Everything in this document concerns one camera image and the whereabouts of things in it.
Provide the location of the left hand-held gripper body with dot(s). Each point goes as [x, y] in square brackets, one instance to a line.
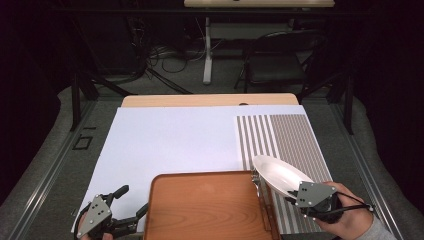
[95, 216]

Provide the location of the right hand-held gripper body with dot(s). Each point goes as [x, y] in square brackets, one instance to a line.
[315, 195]

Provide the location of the white round plate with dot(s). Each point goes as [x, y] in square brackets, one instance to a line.
[278, 173]

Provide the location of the brown wooden tray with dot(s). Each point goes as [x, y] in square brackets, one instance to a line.
[205, 206]

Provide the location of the person's left hand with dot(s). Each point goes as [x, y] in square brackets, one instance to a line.
[96, 236]

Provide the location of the person's right hand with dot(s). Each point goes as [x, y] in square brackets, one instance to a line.
[353, 220]

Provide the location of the grey striped placemat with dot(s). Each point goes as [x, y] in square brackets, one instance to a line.
[293, 140]

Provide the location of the white table cover sheet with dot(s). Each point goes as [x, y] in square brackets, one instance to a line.
[173, 140]

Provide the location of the black metal stand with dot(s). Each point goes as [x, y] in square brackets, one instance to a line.
[76, 100]
[348, 106]

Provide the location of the black folding chair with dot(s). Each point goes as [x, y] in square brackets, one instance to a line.
[276, 68]

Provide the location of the light desk with white leg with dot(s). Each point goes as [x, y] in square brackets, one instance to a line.
[260, 3]

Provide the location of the aluminium floor rail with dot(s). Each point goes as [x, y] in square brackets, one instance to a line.
[50, 180]
[370, 166]

